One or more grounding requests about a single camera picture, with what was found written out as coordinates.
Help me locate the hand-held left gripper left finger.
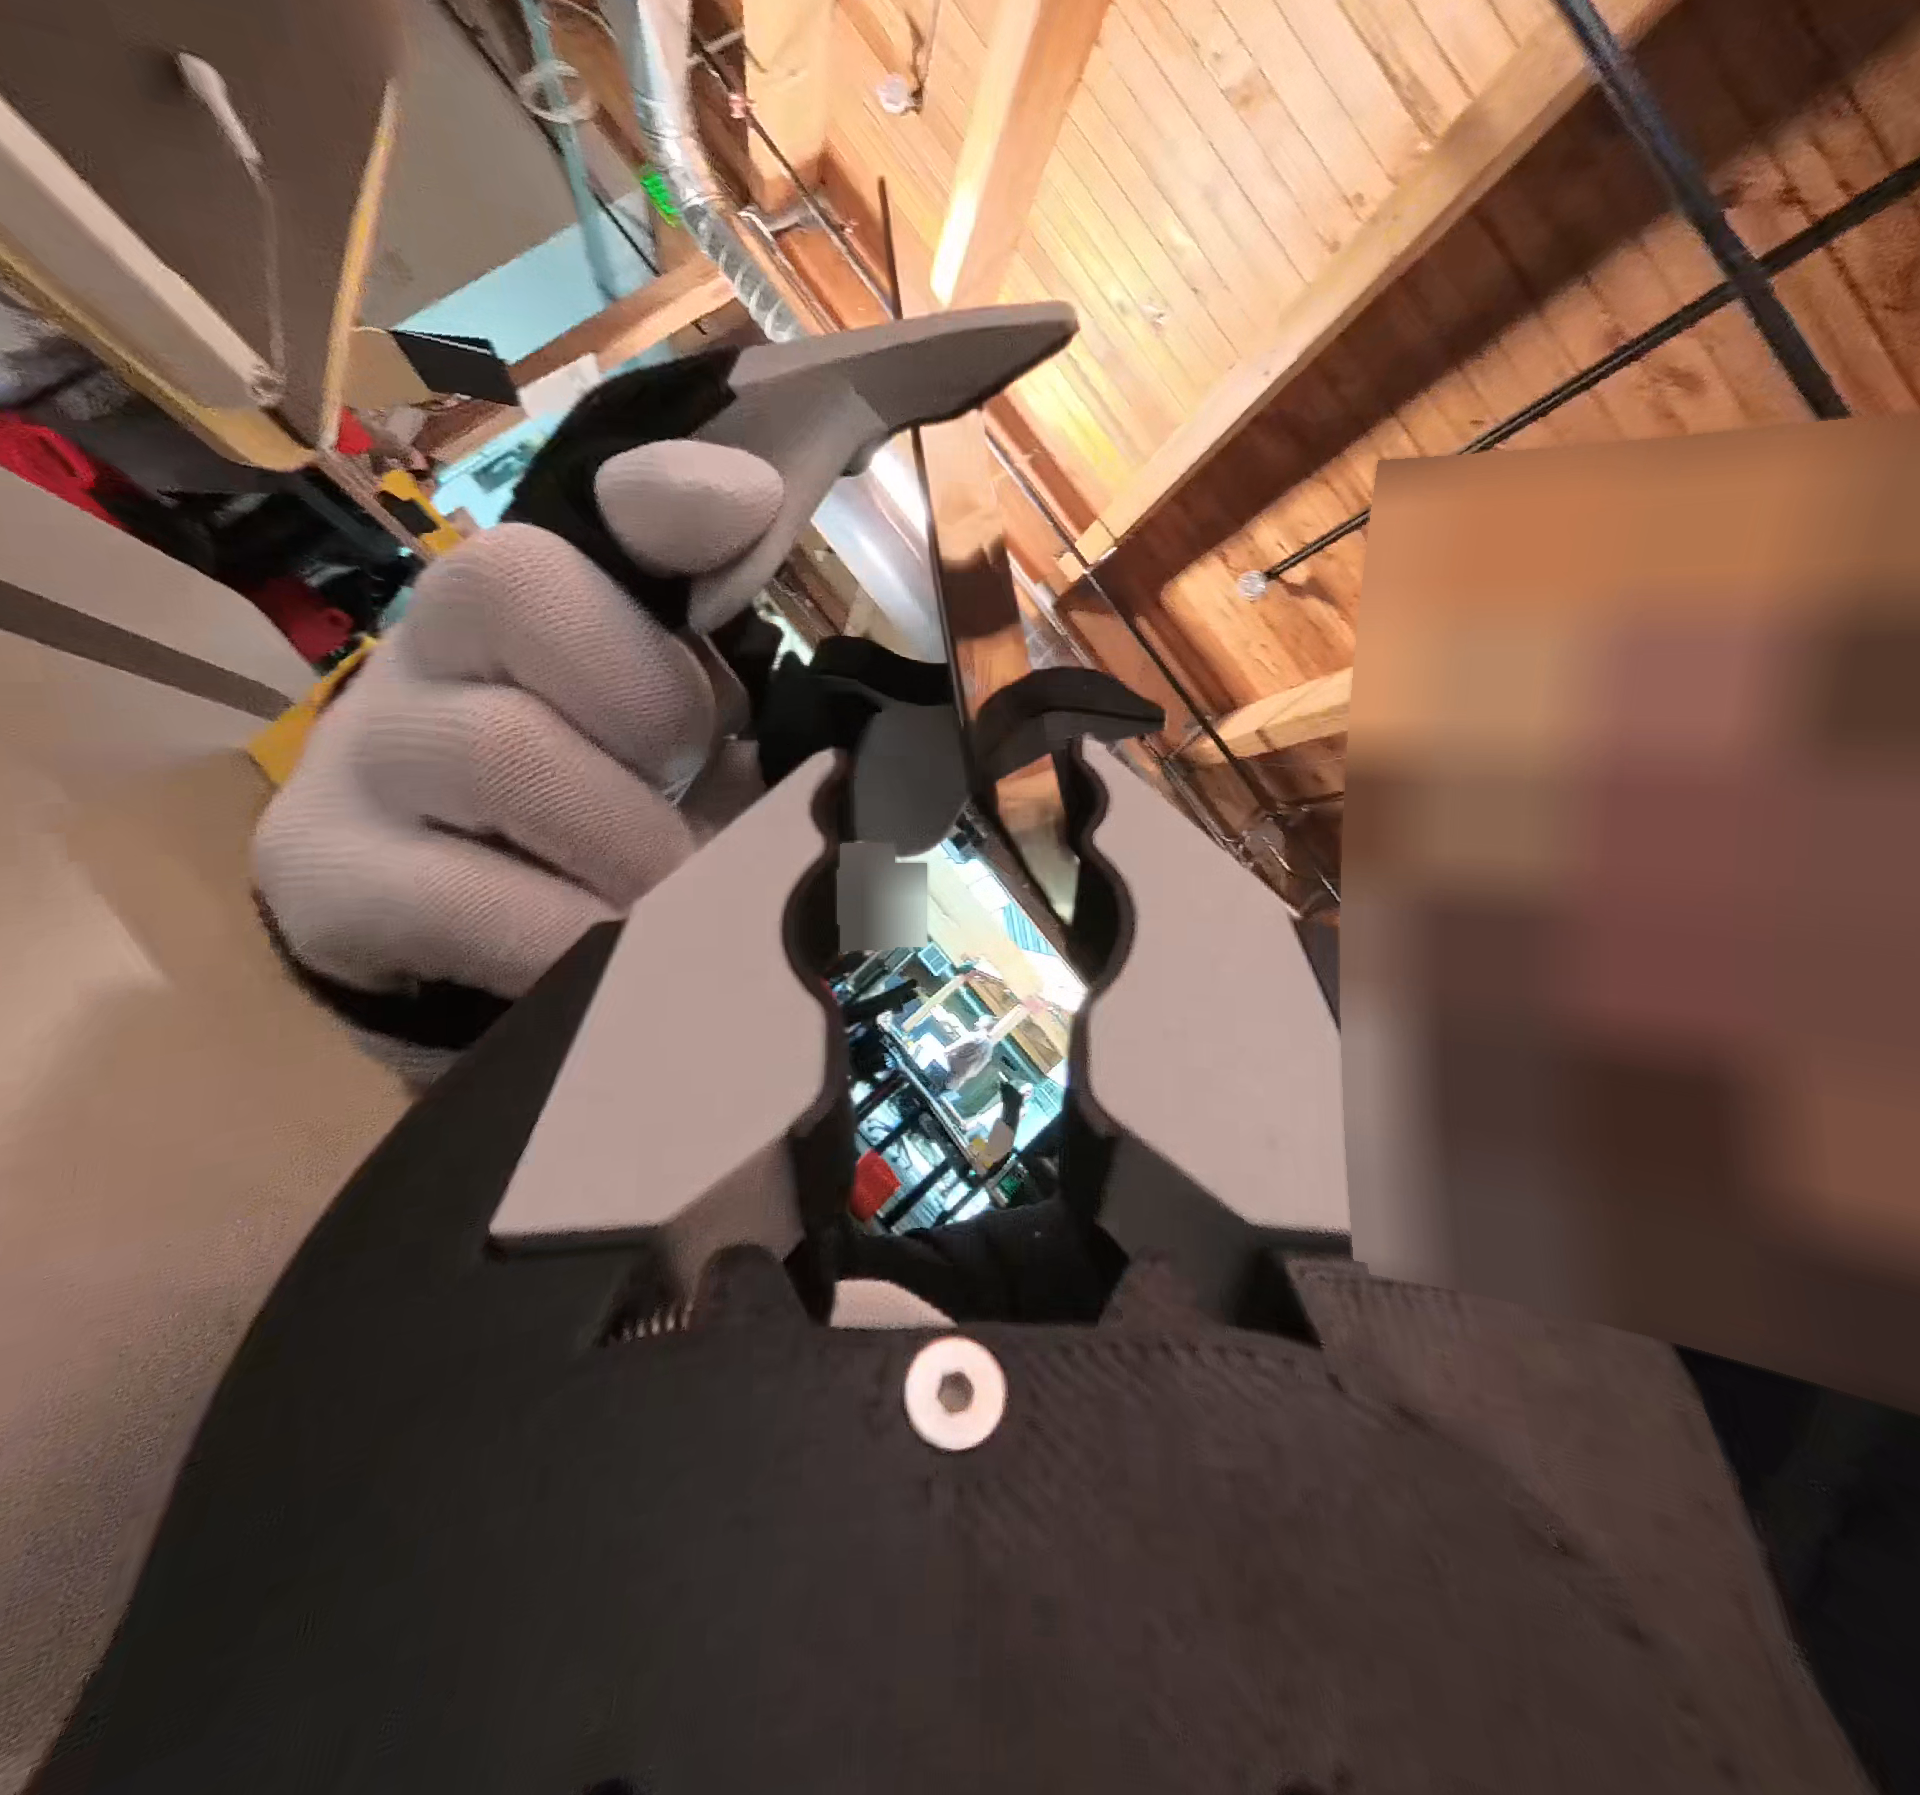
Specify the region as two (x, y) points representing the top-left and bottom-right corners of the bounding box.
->
(491, 748), (860, 1317)

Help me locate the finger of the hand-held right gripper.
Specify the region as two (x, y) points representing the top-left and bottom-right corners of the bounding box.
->
(816, 632), (1168, 856)
(696, 302), (1082, 485)

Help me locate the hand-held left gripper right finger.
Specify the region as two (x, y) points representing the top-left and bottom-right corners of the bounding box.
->
(1059, 747), (1352, 1323)

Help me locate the thin black acrylic sheet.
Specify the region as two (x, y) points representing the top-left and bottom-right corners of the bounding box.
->
(877, 175), (1084, 930)

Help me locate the yellow plastic bin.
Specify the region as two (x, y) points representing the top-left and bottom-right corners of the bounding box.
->
(248, 632), (380, 788)

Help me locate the dark board with cardboard back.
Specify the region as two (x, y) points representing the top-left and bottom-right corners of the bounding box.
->
(337, 325), (522, 411)

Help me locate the small yellow bin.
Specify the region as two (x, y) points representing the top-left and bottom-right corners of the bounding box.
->
(373, 468), (469, 554)

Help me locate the red canister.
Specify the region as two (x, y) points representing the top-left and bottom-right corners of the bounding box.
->
(248, 572), (357, 667)
(0, 411), (139, 525)

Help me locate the black ceiling pipe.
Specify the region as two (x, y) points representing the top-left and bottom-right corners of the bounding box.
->
(1474, 0), (1849, 419)

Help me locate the spiral metal duct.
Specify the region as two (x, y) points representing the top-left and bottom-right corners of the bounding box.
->
(629, 100), (815, 345)

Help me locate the thin wire with white tip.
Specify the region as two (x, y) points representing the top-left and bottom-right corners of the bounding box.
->
(176, 50), (282, 376)

